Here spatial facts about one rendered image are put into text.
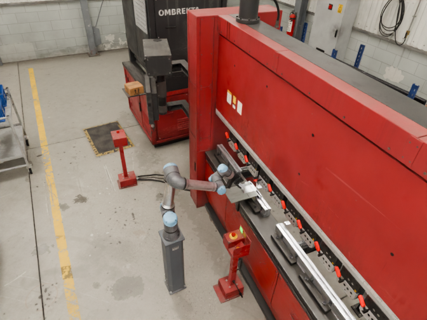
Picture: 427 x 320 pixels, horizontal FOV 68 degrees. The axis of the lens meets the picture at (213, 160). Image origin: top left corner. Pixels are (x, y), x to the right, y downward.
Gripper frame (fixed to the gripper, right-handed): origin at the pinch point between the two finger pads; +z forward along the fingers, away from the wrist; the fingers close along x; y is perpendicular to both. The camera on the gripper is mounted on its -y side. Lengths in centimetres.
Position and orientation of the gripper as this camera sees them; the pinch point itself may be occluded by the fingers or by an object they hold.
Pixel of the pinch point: (241, 186)
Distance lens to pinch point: 289.4
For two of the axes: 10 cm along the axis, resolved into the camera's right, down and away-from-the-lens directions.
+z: 5.8, 4.8, 6.6
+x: -3.3, -6.0, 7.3
